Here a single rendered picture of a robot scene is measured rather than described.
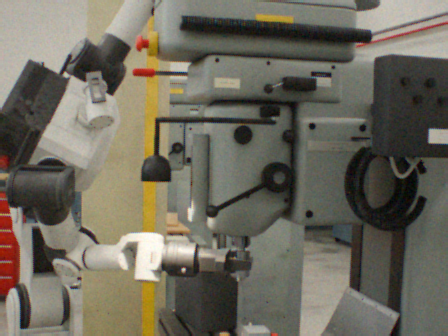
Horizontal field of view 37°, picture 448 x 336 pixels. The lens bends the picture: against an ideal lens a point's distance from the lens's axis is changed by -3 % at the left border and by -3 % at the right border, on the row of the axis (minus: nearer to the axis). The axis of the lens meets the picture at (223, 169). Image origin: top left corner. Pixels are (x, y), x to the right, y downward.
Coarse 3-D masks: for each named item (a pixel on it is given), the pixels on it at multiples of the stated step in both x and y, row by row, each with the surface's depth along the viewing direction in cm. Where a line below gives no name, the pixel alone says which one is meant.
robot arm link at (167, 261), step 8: (144, 248) 169; (152, 248) 168; (160, 248) 168; (168, 248) 167; (176, 248) 167; (144, 256) 168; (152, 256) 168; (160, 256) 167; (168, 256) 166; (176, 256) 166; (136, 264) 169; (144, 264) 167; (152, 264) 167; (160, 264) 168; (168, 264) 166; (176, 264) 166; (136, 272) 168; (144, 272) 167; (152, 272) 167; (160, 272) 170; (168, 272) 167; (176, 272) 167; (136, 280) 170; (144, 280) 168; (152, 280) 167
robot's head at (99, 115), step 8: (88, 88) 167; (96, 88) 167; (104, 88) 169; (88, 96) 167; (96, 96) 165; (88, 104) 165; (96, 104) 164; (104, 104) 165; (80, 112) 170; (88, 112) 164; (96, 112) 163; (104, 112) 163; (112, 112) 166; (88, 120) 164; (96, 120) 164; (104, 120) 165; (112, 120) 166; (96, 128) 168; (104, 128) 169
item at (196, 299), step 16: (176, 288) 216; (192, 288) 204; (208, 288) 198; (224, 288) 201; (176, 304) 216; (192, 304) 204; (208, 304) 199; (224, 304) 201; (192, 320) 204; (208, 320) 199; (224, 320) 201
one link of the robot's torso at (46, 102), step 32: (32, 64) 174; (64, 64) 178; (32, 96) 169; (64, 96) 174; (0, 128) 168; (32, 128) 159; (64, 128) 169; (0, 160) 175; (32, 160) 169; (64, 160) 167; (96, 160) 171
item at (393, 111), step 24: (384, 72) 137; (408, 72) 136; (432, 72) 137; (384, 96) 137; (408, 96) 136; (432, 96) 137; (384, 120) 137; (408, 120) 136; (432, 120) 137; (384, 144) 137; (408, 144) 136; (432, 144) 138
